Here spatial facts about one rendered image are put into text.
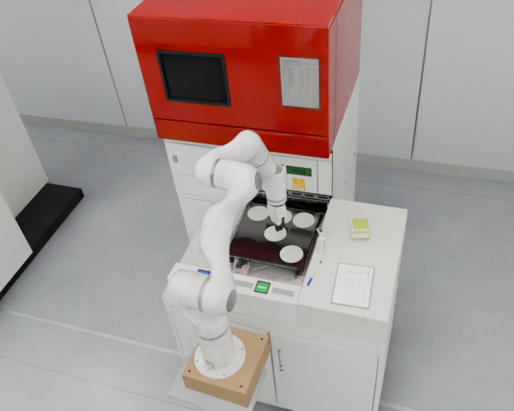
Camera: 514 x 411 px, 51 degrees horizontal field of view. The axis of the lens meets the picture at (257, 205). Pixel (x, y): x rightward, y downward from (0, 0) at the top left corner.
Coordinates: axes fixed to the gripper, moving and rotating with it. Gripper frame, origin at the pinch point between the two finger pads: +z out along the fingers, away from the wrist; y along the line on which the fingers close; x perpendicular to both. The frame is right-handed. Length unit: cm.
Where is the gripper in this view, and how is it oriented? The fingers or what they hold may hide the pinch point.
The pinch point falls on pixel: (278, 226)
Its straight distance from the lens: 234.1
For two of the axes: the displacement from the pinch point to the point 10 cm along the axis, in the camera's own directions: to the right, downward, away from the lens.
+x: 9.0, -3.4, 2.7
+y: 4.3, 5.8, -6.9
